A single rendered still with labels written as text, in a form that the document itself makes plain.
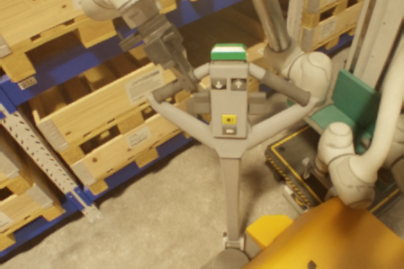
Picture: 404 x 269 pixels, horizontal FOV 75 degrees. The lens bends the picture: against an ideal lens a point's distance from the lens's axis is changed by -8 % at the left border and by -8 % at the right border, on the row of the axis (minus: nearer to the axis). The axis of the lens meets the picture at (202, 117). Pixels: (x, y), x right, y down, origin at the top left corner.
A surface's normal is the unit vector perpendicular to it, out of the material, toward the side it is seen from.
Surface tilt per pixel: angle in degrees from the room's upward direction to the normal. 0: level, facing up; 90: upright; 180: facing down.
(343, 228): 0
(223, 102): 74
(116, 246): 0
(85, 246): 0
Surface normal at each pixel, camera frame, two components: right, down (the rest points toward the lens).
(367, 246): -0.10, -0.67
